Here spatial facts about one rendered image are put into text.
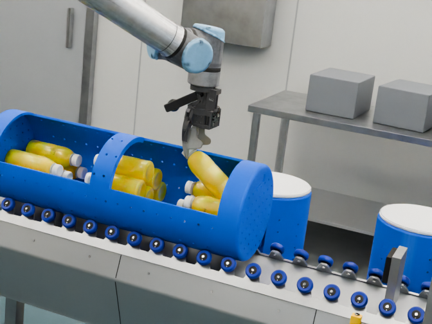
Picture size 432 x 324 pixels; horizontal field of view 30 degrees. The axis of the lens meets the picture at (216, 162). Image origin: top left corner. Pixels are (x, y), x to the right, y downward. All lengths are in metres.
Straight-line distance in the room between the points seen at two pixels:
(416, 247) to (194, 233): 0.73
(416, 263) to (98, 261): 0.98
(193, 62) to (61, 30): 4.34
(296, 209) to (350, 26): 2.90
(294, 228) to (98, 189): 0.75
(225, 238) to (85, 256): 0.47
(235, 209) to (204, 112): 0.29
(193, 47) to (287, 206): 0.86
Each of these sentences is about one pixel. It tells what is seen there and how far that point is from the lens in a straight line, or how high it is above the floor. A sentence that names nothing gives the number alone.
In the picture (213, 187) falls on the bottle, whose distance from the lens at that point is 2.29.
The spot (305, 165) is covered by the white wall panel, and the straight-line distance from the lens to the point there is 5.70.
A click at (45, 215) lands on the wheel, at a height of 0.96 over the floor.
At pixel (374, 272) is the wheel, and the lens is 2.35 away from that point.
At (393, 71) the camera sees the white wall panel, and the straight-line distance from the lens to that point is 5.45.
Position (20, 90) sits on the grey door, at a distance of 6.63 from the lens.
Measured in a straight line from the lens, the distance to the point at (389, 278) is 2.20.
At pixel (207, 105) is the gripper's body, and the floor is 1.38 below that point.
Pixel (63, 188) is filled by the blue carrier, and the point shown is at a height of 1.08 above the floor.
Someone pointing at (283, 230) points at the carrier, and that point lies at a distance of 2.73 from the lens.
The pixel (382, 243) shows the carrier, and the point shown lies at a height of 0.96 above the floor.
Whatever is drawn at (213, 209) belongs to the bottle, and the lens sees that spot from 2.26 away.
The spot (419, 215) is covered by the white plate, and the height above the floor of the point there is 1.04.
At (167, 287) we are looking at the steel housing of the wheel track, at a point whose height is 0.86.
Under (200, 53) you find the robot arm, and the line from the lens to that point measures 2.05.
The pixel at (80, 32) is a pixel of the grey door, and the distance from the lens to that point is 6.25.
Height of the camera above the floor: 1.84
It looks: 16 degrees down
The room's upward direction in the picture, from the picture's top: 7 degrees clockwise
